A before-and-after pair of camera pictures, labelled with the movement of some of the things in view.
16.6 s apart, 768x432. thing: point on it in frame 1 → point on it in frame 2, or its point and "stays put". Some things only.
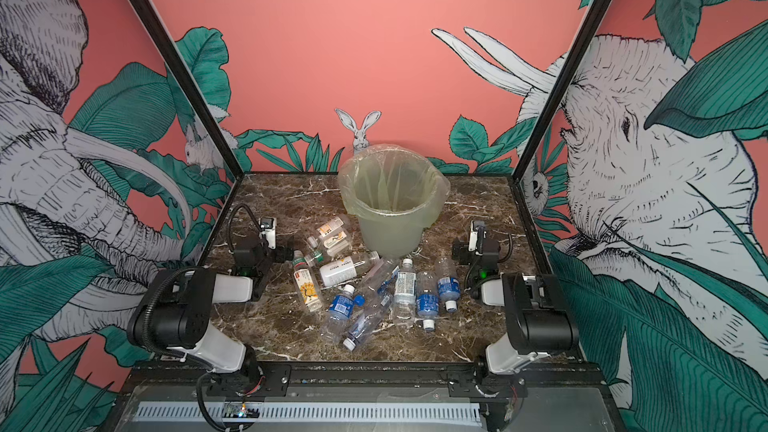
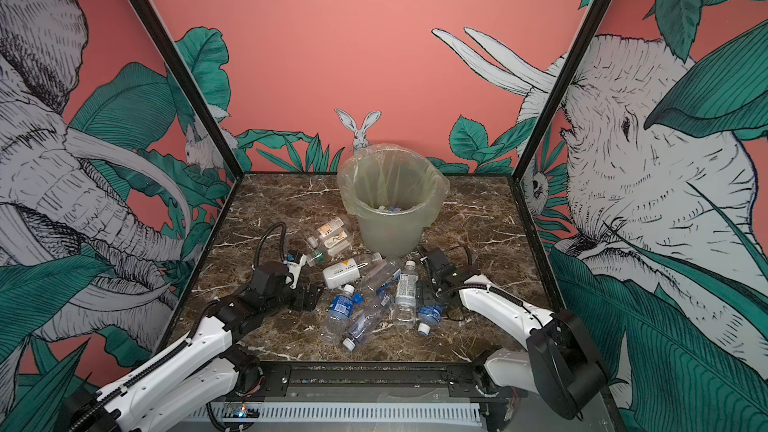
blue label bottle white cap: x=338 y=314 stays put
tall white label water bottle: x=405 y=294 stays put
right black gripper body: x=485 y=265 → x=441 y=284
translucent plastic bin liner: x=391 y=180 stays put
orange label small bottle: x=328 y=227 stays put
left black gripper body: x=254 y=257 → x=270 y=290
